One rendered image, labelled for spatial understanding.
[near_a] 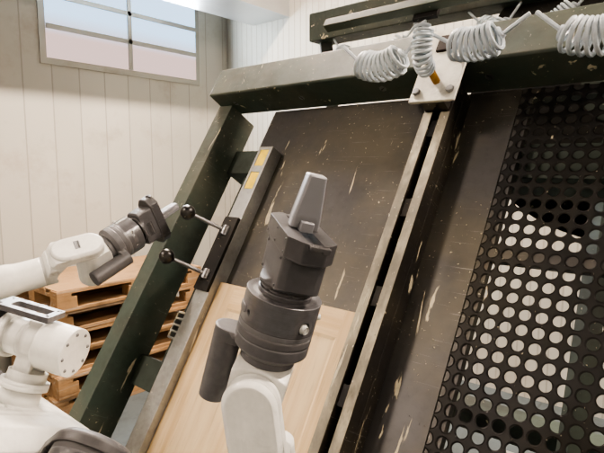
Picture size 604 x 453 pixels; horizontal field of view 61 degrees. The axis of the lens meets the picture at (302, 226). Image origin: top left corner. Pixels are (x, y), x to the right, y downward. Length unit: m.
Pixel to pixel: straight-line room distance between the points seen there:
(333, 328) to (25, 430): 0.57
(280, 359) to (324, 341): 0.47
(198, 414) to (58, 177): 3.56
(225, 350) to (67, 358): 0.24
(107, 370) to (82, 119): 3.43
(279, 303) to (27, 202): 4.00
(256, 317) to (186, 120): 4.74
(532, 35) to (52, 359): 0.98
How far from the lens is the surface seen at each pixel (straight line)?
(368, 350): 0.93
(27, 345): 0.78
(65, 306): 3.67
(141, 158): 4.95
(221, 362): 0.63
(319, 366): 1.04
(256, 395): 0.59
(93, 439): 0.61
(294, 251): 0.52
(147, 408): 1.30
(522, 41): 1.13
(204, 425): 1.19
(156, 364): 1.44
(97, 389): 1.46
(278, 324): 0.56
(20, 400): 0.79
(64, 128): 4.62
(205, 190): 1.55
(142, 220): 1.31
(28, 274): 1.24
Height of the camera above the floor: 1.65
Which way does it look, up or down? 7 degrees down
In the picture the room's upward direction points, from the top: straight up
